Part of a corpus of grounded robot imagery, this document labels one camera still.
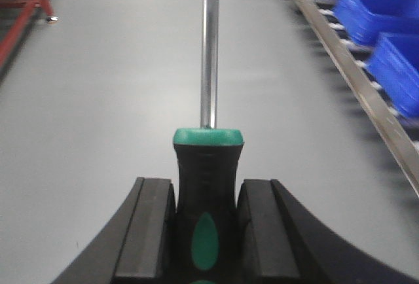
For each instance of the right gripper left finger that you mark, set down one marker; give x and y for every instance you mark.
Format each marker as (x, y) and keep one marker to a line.
(134, 246)

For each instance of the red metal frame leg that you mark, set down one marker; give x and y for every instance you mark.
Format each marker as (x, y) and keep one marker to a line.
(27, 10)

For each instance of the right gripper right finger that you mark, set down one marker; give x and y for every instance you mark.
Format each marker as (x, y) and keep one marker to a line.
(282, 242)

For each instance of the metal shelf rack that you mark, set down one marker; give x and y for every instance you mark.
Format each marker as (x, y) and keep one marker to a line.
(399, 134)

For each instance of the green-black screwdriver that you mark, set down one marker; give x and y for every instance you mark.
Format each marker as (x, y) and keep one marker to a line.
(206, 244)

